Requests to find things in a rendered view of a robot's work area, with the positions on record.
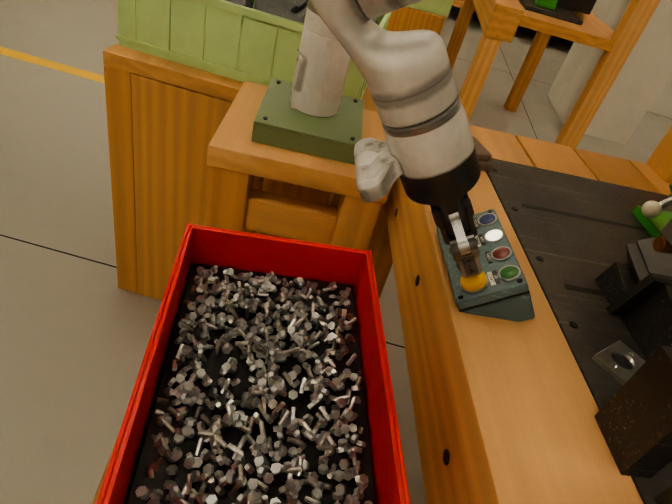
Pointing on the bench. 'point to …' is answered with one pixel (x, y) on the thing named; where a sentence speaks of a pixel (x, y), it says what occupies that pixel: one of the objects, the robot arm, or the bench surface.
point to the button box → (497, 294)
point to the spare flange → (616, 363)
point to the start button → (473, 282)
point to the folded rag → (483, 155)
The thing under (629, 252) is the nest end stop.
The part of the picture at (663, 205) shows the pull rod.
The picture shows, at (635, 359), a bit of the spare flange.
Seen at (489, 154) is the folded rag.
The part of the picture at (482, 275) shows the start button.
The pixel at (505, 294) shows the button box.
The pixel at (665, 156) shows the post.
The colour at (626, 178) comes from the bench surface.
